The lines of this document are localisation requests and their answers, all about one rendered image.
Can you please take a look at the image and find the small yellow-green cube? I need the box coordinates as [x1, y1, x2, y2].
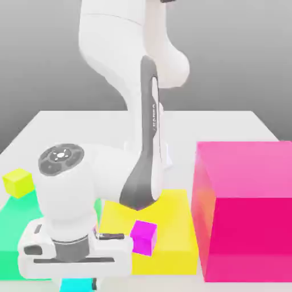
[2, 168, 35, 200]

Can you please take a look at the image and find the large green box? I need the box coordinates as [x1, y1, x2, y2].
[0, 188, 103, 281]

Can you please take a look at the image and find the large yellow box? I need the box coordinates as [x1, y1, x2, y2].
[97, 188, 200, 276]

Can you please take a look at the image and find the small magenta cube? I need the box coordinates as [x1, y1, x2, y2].
[130, 220, 159, 257]

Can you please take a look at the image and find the large pink box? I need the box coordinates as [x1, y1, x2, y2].
[190, 140, 292, 283]

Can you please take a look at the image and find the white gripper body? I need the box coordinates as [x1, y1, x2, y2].
[17, 237, 134, 281]

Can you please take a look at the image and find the small cyan cube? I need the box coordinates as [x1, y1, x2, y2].
[59, 278, 95, 292]

